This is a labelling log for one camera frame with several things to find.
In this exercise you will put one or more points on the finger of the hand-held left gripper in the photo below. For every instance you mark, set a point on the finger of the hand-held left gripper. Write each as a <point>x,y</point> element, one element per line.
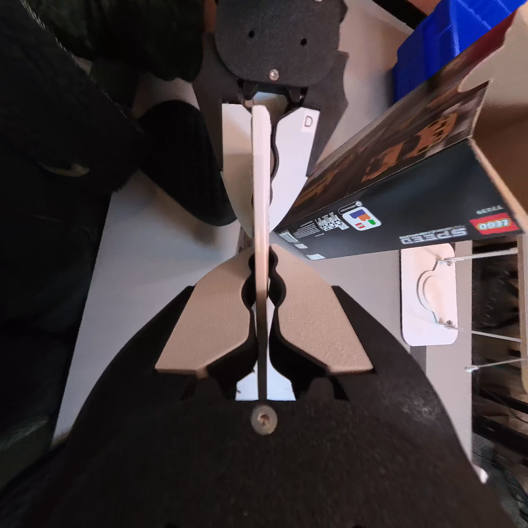
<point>297,156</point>
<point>237,165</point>

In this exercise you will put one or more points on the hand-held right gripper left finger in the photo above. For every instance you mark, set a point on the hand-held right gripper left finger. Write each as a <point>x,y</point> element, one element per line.
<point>206,326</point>

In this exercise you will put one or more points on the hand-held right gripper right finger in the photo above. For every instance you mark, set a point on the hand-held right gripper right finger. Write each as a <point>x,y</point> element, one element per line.
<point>321,326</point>

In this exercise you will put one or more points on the toy car instruction booklet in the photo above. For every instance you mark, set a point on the toy car instruction booklet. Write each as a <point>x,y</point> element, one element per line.
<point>260,185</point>

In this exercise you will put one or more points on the black toy car box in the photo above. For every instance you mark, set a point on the black toy car box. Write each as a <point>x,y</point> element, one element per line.
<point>392,198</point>

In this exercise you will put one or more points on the grey desk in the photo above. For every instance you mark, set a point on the grey desk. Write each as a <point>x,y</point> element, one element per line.
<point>165,288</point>

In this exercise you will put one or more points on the white metal book stand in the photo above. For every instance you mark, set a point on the white metal book stand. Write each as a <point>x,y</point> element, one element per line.
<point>429,288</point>

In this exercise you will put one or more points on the blue plastic storage bin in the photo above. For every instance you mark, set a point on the blue plastic storage bin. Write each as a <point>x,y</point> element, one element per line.
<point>433,41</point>

